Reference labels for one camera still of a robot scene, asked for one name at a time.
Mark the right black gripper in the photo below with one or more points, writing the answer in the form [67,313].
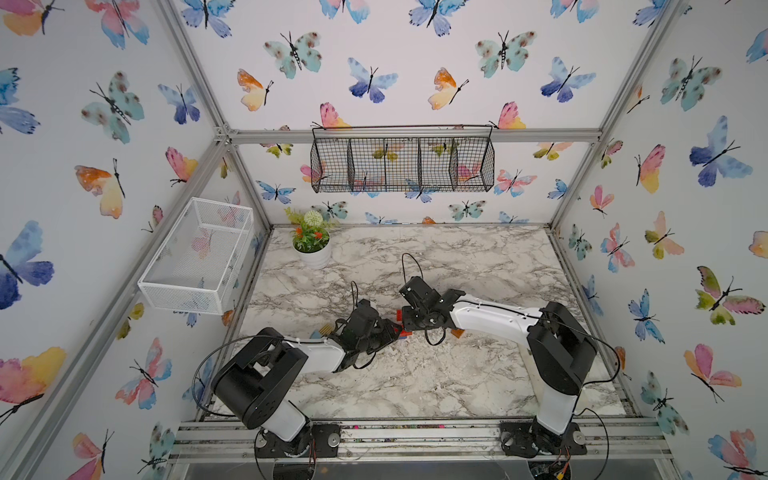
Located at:
[406,322]

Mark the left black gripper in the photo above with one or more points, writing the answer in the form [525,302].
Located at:
[384,328]

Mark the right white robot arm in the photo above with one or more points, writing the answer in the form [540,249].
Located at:
[562,351]

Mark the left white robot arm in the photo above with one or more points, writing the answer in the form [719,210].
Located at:
[255,382]

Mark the white flower pot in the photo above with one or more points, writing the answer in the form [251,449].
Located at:
[318,259]

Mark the green artificial plant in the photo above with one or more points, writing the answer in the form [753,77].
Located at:
[311,230]

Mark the white mesh basket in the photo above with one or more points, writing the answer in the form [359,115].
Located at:
[195,266]

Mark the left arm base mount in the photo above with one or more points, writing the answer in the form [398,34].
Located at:
[300,444]

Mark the black wire basket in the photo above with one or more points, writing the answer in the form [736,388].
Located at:
[390,159]

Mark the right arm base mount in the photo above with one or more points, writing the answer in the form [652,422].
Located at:
[540,441]

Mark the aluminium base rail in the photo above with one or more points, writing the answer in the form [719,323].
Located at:
[380,440]

